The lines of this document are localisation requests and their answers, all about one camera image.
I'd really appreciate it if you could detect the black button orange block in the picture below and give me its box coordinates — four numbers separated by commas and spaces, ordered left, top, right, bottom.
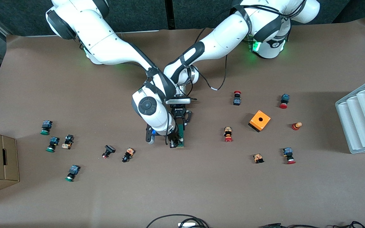
122, 148, 135, 163

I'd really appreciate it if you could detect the beige contact block switch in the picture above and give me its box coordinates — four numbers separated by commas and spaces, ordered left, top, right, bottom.
61, 134, 74, 150

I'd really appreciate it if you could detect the thin black curled cable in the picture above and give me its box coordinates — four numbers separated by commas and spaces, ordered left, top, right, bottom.
333, 221, 365, 228

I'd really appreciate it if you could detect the white ridged tray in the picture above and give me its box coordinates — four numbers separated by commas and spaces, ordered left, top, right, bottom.
335, 75, 365, 154

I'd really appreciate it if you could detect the green push button blue block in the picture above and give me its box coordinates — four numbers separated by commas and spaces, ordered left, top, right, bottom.
65, 165, 81, 182
46, 136, 60, 153
41, 120, 53, 136

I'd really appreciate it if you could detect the black push button red tip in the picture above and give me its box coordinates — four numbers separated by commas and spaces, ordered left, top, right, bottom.
102, 145, 116, 159

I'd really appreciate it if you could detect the black looped cable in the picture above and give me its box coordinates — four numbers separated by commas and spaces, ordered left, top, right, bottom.
146, 214, 210, 228

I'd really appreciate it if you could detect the black cable with connector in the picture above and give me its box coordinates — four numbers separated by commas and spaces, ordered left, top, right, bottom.
259, 223, 313, 228

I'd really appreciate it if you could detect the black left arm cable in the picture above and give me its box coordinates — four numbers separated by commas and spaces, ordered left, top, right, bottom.
195, 27, 230, 92

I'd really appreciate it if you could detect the black panel divider post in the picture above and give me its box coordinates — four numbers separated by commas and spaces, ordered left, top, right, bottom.
164, 0, 176, 30

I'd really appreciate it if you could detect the brown paper table cover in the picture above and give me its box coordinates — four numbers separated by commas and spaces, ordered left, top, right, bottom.
0, 17, 365, 228

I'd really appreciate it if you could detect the orange button enclosure box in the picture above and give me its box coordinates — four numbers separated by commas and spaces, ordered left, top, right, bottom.
248, 110, 271, 133

